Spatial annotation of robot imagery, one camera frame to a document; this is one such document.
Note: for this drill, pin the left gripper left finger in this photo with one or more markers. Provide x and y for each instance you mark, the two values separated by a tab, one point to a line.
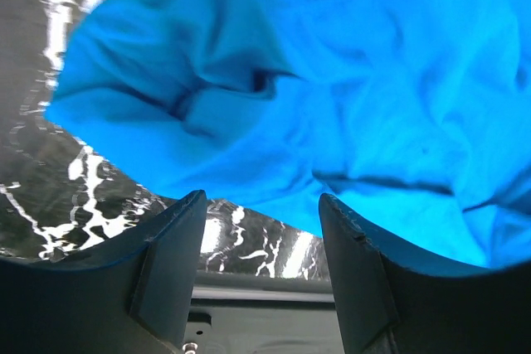
128	294

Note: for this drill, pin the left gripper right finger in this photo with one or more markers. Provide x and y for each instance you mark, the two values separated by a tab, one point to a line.
392	296

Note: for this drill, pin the blue t shirt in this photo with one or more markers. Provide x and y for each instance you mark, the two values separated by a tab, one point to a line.
415	113

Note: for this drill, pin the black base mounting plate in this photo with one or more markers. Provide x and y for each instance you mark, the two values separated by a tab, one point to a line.
236	313

